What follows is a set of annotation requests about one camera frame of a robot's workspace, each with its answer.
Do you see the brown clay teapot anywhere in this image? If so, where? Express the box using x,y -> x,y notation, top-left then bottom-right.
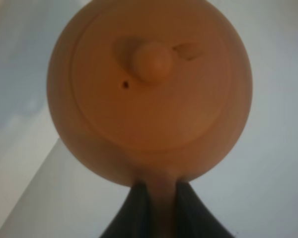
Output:
47,0 -> 252,238

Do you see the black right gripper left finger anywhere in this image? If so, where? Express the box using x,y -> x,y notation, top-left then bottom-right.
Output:
100,183 -> 151,238

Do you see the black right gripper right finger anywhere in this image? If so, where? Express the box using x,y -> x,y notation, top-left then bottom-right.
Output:
175,182 -> 234,238

